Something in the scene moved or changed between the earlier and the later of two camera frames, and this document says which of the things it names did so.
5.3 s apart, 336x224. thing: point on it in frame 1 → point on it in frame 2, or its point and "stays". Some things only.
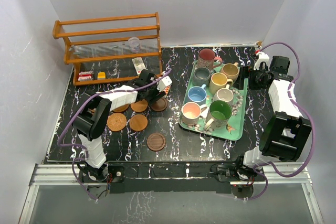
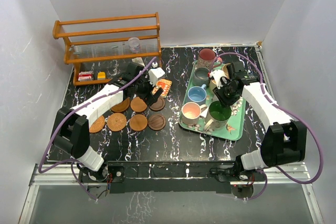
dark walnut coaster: x=156 y=141 → x=157 y=123
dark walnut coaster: x=159 y=105 stays
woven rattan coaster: x=116 y=121 stays
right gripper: x=244 y=72 → x=218 y=93
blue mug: x=197 y=94 stays
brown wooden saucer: x=122 y=108 stays
